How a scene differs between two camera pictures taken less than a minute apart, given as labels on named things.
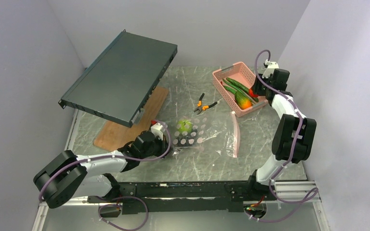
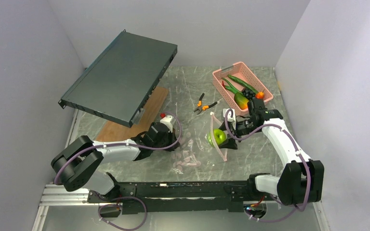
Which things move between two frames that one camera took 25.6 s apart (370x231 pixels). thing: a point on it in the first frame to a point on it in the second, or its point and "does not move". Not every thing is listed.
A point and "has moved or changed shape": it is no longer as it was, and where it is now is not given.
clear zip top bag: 218,133 has moved or changed shape
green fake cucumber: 238,85 has moved or changed shape
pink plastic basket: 241,73 does not move
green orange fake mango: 243,101 does not move
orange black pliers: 205,108 does not move
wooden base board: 114,136 does not move
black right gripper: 257,82 to 230,143
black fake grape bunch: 185,139 to 248,94
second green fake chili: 238,89 does not move
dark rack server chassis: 119,83 does not move
